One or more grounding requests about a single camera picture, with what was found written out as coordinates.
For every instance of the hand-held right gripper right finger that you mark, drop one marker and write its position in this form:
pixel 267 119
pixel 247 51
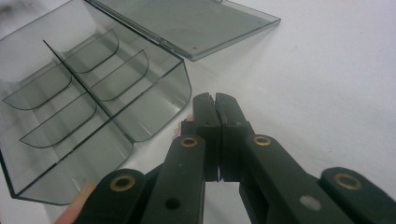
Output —
pixel 232 124

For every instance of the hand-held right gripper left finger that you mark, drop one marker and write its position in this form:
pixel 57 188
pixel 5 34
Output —
pixel 207 118

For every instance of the clear grey compartment box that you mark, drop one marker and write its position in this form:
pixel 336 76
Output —
pixel 93 93

